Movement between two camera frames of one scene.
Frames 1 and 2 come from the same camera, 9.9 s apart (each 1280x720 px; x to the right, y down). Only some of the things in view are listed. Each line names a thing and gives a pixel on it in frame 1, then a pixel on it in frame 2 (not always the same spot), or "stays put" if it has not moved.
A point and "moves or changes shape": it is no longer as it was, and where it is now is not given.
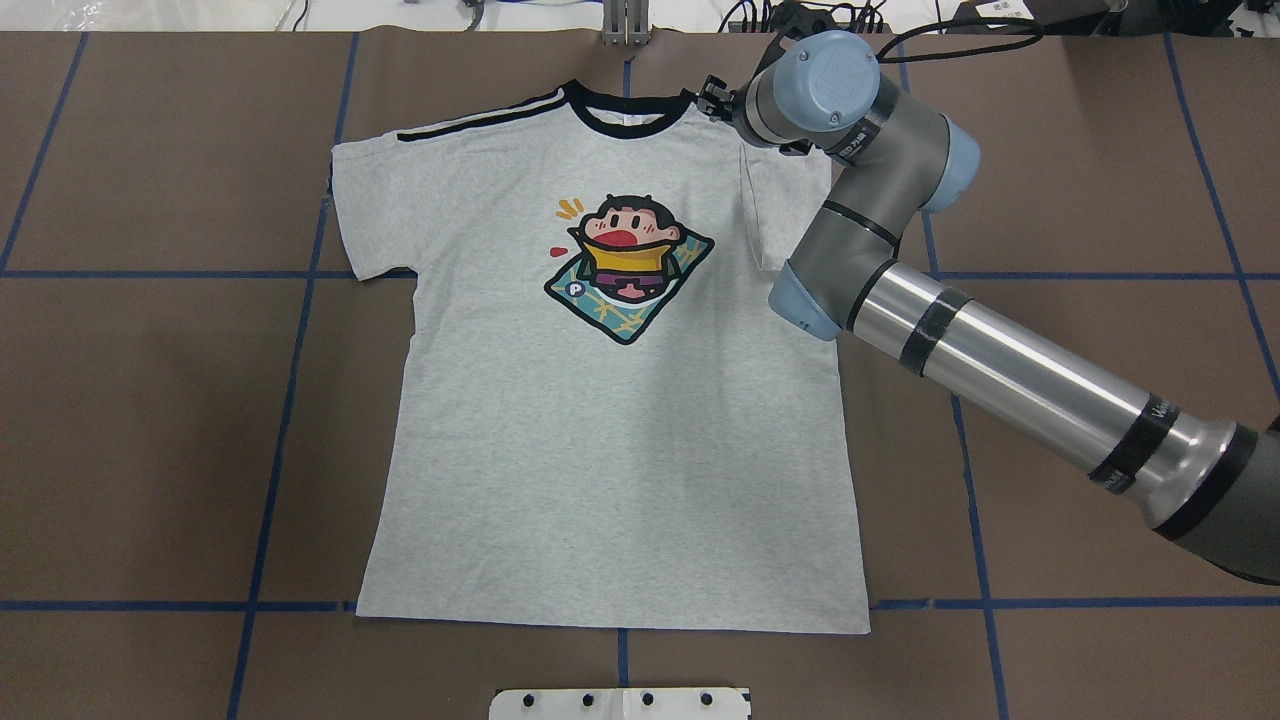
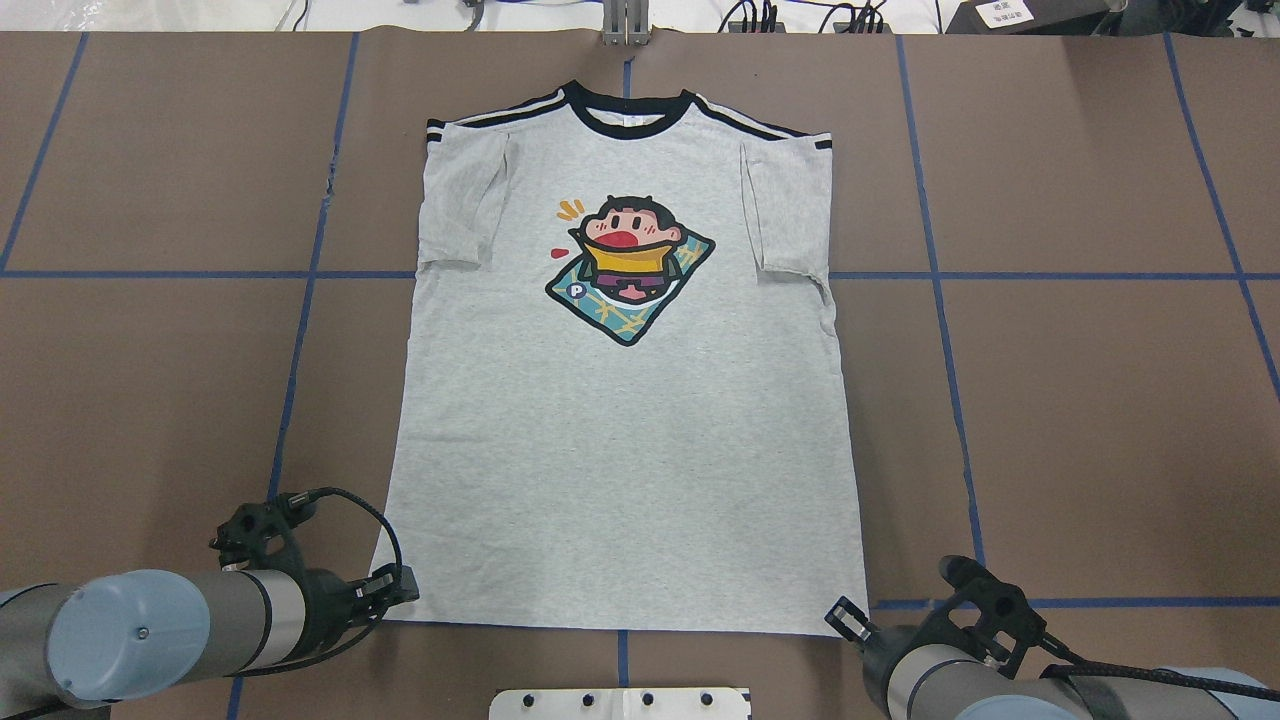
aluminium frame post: [626, 22] stays put
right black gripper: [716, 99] -> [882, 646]
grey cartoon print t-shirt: [596, 411] moves or changes shape
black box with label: [1057, 17] stays put
